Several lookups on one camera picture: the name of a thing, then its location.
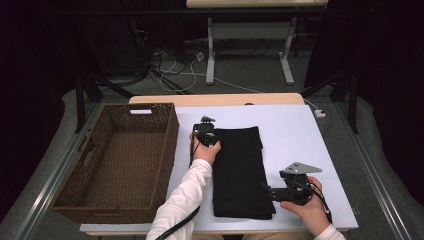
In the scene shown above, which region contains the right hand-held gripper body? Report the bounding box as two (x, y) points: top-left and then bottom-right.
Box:
(270, 161), (323, 207)

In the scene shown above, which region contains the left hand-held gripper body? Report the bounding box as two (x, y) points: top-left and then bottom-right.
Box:
(193, 115), (218, 148)

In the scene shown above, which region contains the black tank top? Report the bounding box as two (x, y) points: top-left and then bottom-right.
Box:
(211, 125), (277, 221)

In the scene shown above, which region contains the brown wicker basket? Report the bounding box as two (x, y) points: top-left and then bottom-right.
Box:
(49, 102), (180, 225)

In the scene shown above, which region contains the person's left hand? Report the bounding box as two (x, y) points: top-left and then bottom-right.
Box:
(189, 132), (222, 167)

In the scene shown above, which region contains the person's right hand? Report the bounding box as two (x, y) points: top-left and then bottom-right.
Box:
(279, 175), (331, 238)

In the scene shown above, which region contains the white foam board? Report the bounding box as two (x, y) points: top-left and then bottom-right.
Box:
(79, 104), (359, 234)

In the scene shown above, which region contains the black metal stand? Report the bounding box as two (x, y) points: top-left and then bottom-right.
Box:
(74, 71), (134, 134)
(301, 69), (359, 134)

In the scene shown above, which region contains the white-legged desk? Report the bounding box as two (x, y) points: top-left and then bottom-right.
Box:
(185, 0), (329, 86)

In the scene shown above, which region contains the black curtain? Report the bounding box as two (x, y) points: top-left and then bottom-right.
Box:
(304, 0), (424, 208)
(0, 0), (78, 221)

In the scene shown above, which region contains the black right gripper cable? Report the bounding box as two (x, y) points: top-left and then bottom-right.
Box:
(301, 181), (334, 224)

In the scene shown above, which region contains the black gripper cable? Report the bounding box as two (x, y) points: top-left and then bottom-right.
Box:
(301, 181), (334, 224)
(154, 138), (203, 240)

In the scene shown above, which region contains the white floor cable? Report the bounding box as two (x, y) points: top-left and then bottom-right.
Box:
(159, 53), (319, 111)

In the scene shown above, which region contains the black cable bundle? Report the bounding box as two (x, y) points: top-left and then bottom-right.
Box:
(129, 19), (194, 94)

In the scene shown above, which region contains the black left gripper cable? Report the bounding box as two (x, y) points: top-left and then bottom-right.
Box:
(154, 138), (203, 240)

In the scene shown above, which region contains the aluminium rail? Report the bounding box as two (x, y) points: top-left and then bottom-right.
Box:
(334, 101), (413, 240)
(13, 103), (101, 240)

